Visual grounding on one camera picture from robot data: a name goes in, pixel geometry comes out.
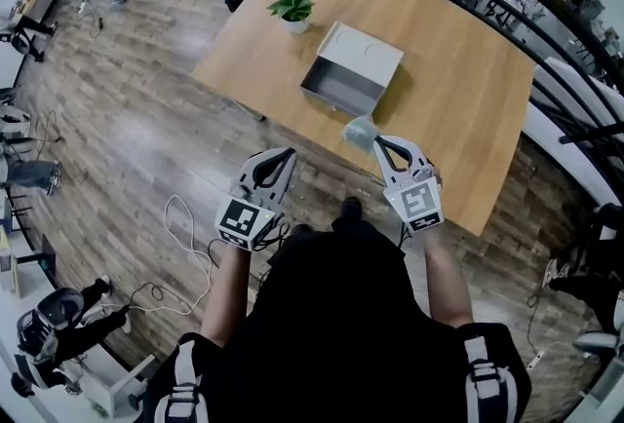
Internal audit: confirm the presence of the person's left forearm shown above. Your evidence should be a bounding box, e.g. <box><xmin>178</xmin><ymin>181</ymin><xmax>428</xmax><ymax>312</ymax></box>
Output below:
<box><xmin>199</xmin><ymin>241</ymin><xmax>254</xmax><ymax>349</ymax></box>

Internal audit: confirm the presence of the person's black clothing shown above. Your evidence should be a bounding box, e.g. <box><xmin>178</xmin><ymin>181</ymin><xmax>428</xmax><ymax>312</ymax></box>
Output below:
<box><xmin>139</xmin><ymin>211</ymin><xmax>533</xmax><ymax>423</ymax></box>

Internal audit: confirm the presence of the grey box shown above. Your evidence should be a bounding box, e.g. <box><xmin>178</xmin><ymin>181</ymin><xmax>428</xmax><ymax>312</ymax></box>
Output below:
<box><xmin>298</xmin><ymin>19</ymin><xmax>407</xmax><ymax>118</ymax></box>

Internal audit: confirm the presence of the green potted plant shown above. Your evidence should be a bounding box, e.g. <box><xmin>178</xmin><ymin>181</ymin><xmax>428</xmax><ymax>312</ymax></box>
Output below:
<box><xmin>265</xmin><ymin>0</ymin><xmax>320</xmax><ymax>35</ymax></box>

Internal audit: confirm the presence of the black cable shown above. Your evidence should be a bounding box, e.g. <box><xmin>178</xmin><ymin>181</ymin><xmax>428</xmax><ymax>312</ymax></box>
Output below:
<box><xmin>127</xmin><ymin>282</ymin><xmax>167</xmax><ymax>310</ymax></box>

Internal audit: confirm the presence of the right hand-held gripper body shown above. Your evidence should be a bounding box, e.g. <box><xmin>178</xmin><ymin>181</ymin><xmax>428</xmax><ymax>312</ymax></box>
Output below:
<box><xmin>382</xmin><ymin>161</ymin><xmax>446</xmax><ymax>234</ymax></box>

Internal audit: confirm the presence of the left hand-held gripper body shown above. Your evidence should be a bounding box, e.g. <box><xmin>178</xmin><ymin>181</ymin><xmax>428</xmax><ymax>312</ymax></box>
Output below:
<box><xmin>215</xmin><ymin>176</ymin><xmax>288</xmax><ymax>252</ymax></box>

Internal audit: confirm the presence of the person's black shoe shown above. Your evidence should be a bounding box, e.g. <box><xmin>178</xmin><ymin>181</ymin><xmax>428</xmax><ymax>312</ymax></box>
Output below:
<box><xmin>339</xmin><ymin>196</ymin><xmax>365</xmax><ymax>223</ymax></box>

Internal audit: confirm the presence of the person's right forearm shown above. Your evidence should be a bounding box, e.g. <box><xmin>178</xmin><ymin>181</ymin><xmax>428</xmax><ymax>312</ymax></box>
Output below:
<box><xmin>420</xmin><ymin>224</ymin><xmax>475</xmax><ymax>329</ymax></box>

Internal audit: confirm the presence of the white cabinet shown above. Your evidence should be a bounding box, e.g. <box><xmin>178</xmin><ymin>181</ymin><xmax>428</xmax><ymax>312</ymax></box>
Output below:
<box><xmin>81</xmin><ymin>351</ymin><xmax>158</xmax><ymax>420</ymax></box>

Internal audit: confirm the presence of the white harness strap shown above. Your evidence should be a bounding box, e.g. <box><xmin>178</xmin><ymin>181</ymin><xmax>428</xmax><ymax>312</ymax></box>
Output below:
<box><xmin>165</xmin><ymin>338</ymin><xmax>204</xmax><ymax>423</ymax></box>
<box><xmin>461</xmin><ymin>335</ymin><xmax>514</xmax><ymax>423</ymax></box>

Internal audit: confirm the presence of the white cable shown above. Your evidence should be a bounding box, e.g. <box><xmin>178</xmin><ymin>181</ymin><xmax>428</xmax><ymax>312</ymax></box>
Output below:
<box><xmin>127</xmin><ymin>193</ymin><xmax>216</xmax><ymax>317</ymax></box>

